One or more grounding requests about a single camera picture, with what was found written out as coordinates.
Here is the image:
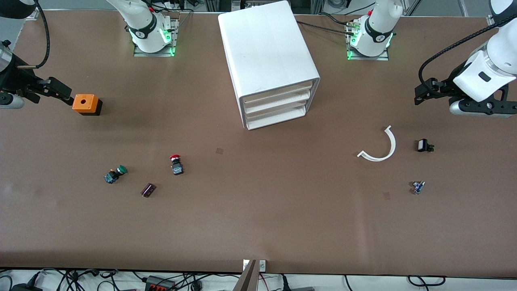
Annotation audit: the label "white table edge bracket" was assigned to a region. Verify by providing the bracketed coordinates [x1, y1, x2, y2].
[242, 259, 267, 272]

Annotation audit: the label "black cable on table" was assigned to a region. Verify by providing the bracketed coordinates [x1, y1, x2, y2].
[297, 12, 360, 38]

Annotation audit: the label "white curved plastic strip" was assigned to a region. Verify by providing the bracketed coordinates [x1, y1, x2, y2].
[357, 125, 397, 162]

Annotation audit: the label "red push button switch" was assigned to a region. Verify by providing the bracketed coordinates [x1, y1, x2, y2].
[169, 154, 185, 176]

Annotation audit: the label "green push button switch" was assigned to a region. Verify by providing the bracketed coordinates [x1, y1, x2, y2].
[103, 165, 128, 185]

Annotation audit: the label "black power strip red switches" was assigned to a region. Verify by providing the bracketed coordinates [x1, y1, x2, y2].
[145, 275, 177, 291]

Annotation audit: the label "white drawer cabinet shell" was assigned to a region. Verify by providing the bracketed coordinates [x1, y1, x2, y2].
[218, 0, 321, 131]

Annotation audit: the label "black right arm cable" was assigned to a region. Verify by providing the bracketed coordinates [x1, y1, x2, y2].
[16, 0, 50, 69]

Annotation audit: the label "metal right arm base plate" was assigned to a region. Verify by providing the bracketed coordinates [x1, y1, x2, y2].
[133, 17, 181, 57]

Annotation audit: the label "white plastic drawer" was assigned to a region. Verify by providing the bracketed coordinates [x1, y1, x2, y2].
[242, 80, 314, 108]
[245, 101, 308, 131]
[243, 91, 311, 118]

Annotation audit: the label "brown angled beam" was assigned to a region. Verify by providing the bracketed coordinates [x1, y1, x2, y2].
[232, 259, 259, 291]

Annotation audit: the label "tangled black floor cables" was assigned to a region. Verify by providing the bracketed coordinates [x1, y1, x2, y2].
[0, 268, 243, 291]

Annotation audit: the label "black looped floor cable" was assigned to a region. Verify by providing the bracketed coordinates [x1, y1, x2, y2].
[407, 275, 446, 288]

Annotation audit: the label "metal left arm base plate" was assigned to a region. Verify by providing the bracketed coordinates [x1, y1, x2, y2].
[347, 22, 390, 61]

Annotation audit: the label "orange box with hole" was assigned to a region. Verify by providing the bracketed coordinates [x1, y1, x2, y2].
[72, 94, 103, 116]

